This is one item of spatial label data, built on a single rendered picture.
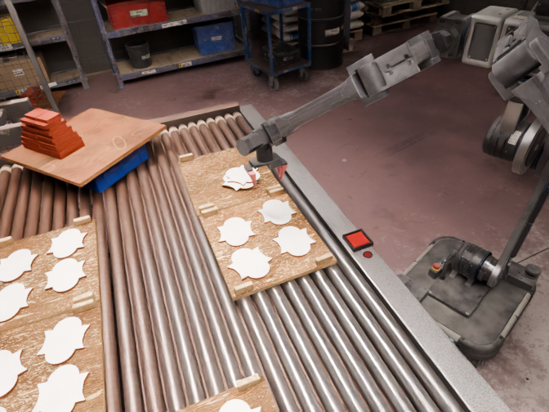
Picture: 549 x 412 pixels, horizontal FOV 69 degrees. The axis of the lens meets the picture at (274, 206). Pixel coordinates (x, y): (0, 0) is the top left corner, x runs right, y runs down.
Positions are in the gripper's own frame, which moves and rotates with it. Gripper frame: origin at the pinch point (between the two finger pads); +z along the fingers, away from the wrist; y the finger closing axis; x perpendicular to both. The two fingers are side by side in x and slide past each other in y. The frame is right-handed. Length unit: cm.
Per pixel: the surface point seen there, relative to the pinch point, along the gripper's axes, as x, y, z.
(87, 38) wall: 488, -56, 4
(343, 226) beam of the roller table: -18.4, 20.1, 15.5
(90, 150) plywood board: 59, -58, -5
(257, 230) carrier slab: -8.4, -8.6, 12.8
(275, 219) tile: -7.1, -1.0, 11.7
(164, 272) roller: -11.3, -42.6, 15.6
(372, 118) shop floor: 199, 185, 78
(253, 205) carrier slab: 5.0, -4.9, 11.2
